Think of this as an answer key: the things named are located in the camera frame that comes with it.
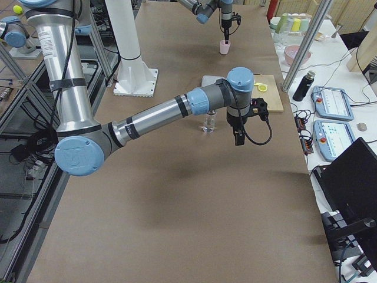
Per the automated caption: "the silver kitchen scale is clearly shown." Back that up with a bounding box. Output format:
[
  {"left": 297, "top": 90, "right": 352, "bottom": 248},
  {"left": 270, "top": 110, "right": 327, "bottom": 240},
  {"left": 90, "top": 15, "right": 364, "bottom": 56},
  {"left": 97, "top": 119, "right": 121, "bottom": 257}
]
[{"left": 201, "top": 75, "right": 224, "bottom": 87}]

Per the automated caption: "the blue teach pendant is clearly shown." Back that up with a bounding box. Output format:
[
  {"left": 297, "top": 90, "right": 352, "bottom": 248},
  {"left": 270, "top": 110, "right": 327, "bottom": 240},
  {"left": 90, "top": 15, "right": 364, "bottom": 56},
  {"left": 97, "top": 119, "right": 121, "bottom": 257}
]
[
  {"left": 313, "top": 119, "right": 356, "bottom": 162},
  {"left": 311, "top": 85, "right": 354, "bottom": 121}
]

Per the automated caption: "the lemon slice front pair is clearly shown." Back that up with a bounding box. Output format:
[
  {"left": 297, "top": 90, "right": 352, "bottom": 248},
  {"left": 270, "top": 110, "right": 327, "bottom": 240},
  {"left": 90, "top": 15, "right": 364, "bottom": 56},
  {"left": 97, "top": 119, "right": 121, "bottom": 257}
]
[{"left": 257, "top": 85, "right": 268, "bottom": 92}]

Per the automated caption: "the pink plastic cup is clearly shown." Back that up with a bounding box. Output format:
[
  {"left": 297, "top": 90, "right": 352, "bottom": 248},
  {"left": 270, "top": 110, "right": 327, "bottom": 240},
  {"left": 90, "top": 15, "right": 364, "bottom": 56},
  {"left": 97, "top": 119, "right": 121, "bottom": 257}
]
[{"left": 220, "top": 40, "right": 231, "bottom": 55}]

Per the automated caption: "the wooden cutting board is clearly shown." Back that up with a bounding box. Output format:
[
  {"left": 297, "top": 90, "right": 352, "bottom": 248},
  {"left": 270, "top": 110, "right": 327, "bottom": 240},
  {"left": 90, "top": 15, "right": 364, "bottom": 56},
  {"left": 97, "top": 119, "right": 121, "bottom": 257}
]
[{"left": 252, "top": 74, "right": 284, "bottom": 113}]

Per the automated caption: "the yellow plastic cup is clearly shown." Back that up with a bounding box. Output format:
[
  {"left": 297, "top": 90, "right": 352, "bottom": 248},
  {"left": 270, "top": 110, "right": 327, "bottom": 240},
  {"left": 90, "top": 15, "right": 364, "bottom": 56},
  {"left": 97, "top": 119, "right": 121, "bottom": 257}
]
[{"left": 290, "top": 18, "right": 301, "bottom": 32}]

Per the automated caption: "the aluminium frame post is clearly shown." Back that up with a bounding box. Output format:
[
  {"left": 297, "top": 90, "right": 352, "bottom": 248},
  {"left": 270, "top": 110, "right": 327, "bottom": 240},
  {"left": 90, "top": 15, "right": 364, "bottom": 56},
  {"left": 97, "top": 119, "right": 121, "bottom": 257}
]
[{"left": 282, "top": 0, "right": 333, "bottom": 93}]

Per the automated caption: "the green plastic cup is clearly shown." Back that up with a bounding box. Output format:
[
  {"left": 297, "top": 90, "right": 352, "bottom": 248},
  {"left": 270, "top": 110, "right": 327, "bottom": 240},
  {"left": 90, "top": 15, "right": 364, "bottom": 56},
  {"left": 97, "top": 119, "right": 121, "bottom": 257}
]
[{"left": 275, "top": 13, "right": 289, "bottom": 34}]

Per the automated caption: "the pink bowl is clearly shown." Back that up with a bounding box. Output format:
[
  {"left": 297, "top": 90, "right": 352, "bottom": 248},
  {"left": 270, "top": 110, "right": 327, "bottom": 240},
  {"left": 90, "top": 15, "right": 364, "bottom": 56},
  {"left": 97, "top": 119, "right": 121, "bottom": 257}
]
[{"left": 283, "top": 45, "right": 312, "bottom": 65}]

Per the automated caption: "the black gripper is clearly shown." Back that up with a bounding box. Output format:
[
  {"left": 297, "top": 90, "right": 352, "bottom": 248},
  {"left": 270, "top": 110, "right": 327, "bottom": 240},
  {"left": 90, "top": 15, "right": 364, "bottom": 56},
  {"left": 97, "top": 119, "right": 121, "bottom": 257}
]
[
  {"left": 226, "top": 106, "right": 250, "bottom": 146},
  {"left": 221, "top": 12, "right": 231, "bottom": 40}
]

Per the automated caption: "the clear glass sauce bottle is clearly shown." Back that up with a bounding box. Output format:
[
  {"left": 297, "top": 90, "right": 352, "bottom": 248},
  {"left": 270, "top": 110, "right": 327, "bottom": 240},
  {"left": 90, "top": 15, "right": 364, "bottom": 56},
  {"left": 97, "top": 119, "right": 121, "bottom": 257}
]
[{"left": 203, "top": 110, "right": 217, "bottom": 133}]

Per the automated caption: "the black thermos bottle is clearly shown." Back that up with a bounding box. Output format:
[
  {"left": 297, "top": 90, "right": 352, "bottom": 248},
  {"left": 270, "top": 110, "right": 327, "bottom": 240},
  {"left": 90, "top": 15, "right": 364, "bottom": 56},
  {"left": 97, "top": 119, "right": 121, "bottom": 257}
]
[{"left": 293, "top": 70, "right": 316, "bottom": 101}]

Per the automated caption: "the near blue teach pendant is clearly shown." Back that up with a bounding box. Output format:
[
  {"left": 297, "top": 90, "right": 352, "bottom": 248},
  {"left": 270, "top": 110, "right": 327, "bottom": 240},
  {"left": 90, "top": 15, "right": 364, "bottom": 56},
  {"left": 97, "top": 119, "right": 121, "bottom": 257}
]
[{"left": 313, "top": 119, "right": 356, "bottom": 162}]

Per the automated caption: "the black laptop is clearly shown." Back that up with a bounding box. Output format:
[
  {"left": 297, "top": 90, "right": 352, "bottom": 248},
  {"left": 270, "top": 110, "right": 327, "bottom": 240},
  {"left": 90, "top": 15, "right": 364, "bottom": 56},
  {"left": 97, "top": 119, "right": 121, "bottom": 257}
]
[{"left": 321, "top": 137, "right": 376, "bottom": 262}]

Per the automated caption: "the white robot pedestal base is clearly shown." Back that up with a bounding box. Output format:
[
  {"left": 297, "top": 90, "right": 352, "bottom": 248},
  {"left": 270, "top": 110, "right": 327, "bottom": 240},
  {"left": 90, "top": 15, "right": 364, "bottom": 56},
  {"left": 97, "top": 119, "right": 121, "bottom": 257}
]
[{"left": 105, "top": 0, "right": 158, "bottom": 97}]

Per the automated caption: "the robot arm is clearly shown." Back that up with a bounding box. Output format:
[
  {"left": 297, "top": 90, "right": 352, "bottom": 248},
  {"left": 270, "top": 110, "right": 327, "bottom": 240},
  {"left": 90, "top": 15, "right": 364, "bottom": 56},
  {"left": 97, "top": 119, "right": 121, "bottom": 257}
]
[
  {"left": 19, "top": 1, "right": 254, "bottom": 176},
  {"left": 178, "top": 0, "right": 234, "bottom": 42}
]

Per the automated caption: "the far blue teach pendant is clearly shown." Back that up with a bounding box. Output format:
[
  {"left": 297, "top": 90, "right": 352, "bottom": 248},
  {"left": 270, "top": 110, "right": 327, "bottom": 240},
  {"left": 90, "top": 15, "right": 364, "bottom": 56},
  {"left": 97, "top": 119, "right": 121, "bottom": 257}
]
[{"left": 311, "top": 85, "right": 354, "bottom": 121}]

